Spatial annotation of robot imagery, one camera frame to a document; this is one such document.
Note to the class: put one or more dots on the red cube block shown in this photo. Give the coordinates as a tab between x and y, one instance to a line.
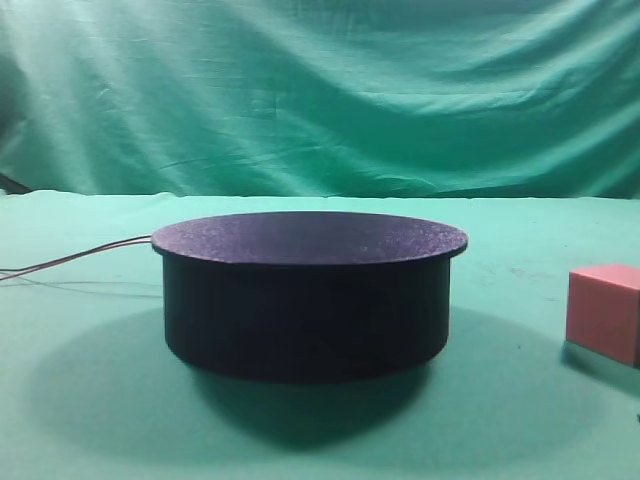
603	311

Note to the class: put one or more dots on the black round turntable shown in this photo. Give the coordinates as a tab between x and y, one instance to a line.
307	297

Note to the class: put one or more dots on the green backdrop cloth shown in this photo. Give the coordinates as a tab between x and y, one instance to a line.
406	99

